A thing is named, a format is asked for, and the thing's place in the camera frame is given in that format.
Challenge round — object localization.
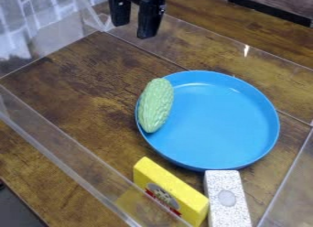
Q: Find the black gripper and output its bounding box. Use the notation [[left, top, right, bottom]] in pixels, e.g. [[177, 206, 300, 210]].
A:
[[109, 0, 165, 39]]

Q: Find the blue round tray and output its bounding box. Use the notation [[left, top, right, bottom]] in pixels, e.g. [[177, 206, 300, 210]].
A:
[[141, 70, 280, 171]]

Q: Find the white curtain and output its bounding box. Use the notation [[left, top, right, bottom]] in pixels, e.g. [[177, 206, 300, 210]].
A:
[[0, 0, 109, 76]]

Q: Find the green bitter gourd toy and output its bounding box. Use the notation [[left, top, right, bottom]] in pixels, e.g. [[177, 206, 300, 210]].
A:
[[138, 78, 175, 133]]

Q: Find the yellow sponge block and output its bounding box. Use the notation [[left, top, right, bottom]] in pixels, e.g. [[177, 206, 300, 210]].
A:
[[133, 156, 211, 227]]

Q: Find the white speckled block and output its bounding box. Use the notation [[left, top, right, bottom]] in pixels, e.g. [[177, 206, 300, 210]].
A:
[[204, 170, 252, 227]]

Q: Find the clear acrylic enclosure wall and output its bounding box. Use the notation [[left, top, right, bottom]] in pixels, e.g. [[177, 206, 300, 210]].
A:
[[0, 0, 313, 227]]

